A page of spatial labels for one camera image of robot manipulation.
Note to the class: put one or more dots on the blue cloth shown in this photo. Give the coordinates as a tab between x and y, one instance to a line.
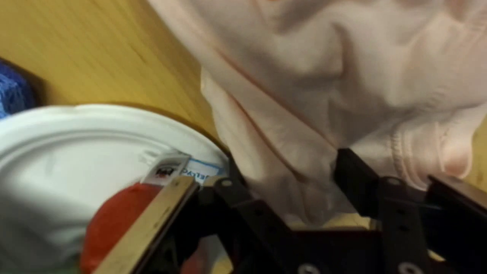
12	91

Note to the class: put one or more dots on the light pink printed shirt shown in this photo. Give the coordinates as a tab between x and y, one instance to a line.
328	76

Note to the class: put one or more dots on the white paper plate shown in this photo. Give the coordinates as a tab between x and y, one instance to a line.
65	167

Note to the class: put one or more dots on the red toy tomato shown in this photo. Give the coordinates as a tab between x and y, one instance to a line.
114	222

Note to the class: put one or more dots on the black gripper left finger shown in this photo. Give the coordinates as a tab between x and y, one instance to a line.
152	222

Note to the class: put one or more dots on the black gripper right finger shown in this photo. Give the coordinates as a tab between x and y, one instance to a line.
435	228

